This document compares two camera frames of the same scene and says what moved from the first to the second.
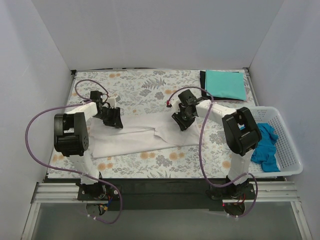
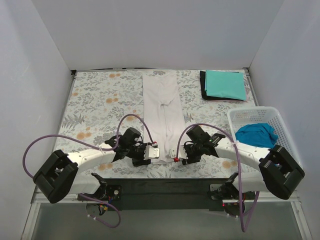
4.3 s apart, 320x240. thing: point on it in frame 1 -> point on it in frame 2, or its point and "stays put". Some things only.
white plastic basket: (287, 154) stays put
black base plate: (198, 193) stays put
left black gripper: (114, 116) -> (141, 155)
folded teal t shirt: (226, 84) stays put
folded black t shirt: (202, 85) stays put
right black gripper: (181, 120) -> (187, 153)
